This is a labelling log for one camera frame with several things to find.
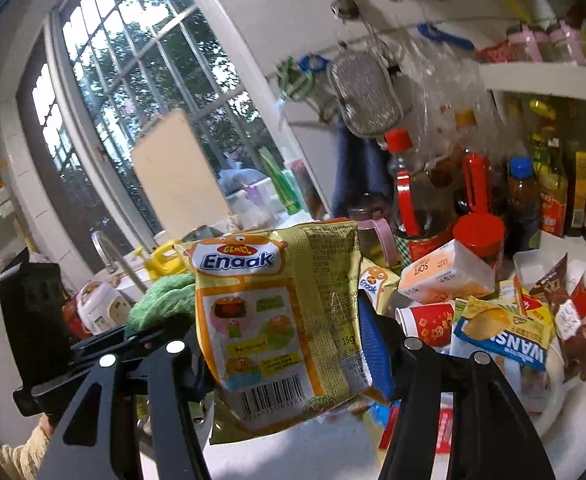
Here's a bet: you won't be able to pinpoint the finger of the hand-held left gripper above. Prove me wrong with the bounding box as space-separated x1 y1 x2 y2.
70 316 194 365

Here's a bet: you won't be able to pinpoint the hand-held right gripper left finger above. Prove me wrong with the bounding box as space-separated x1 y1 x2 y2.
38 326 217 480

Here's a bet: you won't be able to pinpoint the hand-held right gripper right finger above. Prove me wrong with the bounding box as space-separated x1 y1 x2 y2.
357 299 556 480

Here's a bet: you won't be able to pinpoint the large yellow snack packet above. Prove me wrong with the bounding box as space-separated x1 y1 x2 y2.
174 220 390 447

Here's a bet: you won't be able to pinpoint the person's left forearm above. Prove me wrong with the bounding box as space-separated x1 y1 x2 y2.
0 417 56 480

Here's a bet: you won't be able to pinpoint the white rice cooker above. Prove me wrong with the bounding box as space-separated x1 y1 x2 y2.
75 280 132 336

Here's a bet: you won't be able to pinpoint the green cloth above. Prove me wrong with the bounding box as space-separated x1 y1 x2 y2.
124 271 199 338

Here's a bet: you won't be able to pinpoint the red paper cup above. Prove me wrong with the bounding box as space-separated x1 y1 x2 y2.
394 300 456 352

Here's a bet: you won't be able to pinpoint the small yellow snack packet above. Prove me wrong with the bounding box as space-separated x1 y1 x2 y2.
358 259 404 317

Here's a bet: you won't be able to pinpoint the metal faucet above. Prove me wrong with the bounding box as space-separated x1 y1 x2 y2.
90 230 149 296

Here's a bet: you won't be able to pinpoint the yellow plastic jug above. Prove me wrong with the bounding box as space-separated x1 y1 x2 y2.
143 241 191 281

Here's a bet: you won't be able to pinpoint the red crown packet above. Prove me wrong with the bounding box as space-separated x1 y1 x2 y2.
379 406 454 456

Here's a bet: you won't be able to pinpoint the white orange tissue pack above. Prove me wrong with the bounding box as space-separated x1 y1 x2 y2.
398 239 496 305

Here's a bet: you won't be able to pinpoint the red noodle packet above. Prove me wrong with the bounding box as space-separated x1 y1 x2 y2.
393 227 456 268

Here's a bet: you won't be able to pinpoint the blue yellow packet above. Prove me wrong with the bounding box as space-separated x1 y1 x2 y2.
452 296 555 372

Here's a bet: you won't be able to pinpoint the red lid jar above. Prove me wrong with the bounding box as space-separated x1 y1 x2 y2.
452 214 506 281

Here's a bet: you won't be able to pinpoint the pale cutting board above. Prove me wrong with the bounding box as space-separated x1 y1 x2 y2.
130 108 230 241

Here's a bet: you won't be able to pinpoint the white plastic container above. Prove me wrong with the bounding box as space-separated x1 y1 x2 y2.
513 250 556 291

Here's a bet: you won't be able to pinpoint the dark blue hanging towel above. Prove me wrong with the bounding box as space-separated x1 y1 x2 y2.
333 125 394 221

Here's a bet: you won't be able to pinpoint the pale knotted plastic bag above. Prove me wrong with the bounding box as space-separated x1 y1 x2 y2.
218 157 269 196

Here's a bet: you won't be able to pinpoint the green bottle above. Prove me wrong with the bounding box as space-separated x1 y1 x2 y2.
258 147 304 216

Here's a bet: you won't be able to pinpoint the brown snack packet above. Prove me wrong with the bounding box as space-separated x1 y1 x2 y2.
528 254 586 383

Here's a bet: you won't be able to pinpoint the red cap dark bottle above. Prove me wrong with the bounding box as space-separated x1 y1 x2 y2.
384 129 454 241

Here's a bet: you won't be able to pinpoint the blue cap bottle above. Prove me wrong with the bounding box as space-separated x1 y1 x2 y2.
506 156 541 256

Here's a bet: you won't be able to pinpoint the row of sauce bottles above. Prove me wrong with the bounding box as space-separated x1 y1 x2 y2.
523 97 586 241

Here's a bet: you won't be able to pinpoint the green peeler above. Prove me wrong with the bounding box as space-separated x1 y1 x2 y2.
275 57 316 103

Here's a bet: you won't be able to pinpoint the hanging clear plastic bags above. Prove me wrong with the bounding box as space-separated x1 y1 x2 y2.
398 25 489 161

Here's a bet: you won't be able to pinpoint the paned window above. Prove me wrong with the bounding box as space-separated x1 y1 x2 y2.
18 0 294 261

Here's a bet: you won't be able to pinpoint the blue plastic tool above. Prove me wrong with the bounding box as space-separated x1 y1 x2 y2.
418 22 475 51

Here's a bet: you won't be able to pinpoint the pink lid jar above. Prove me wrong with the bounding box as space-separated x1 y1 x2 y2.
506 22 544 63
548 20 586 66

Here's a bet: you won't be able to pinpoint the pink handle glass jar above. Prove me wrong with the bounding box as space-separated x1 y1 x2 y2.
345 195 399 268

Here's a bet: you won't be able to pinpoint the red handled tool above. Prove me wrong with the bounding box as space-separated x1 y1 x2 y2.
460 152 491 216

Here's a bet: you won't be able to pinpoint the white wall shelf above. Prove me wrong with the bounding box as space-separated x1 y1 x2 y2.
478 60 586 106

